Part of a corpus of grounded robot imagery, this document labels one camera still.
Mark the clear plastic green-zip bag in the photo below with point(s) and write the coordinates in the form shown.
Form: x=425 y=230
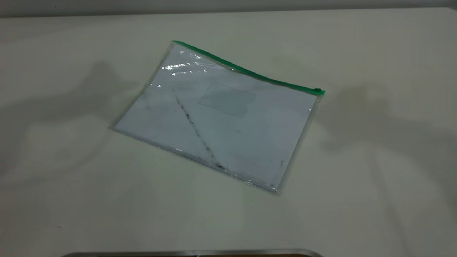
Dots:
x=221 y=121

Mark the silver metal frame edge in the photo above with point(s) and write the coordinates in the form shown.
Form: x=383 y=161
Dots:
x=192 y=253

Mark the green zipper slider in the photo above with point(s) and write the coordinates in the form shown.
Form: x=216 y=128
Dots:
x=317 y=90

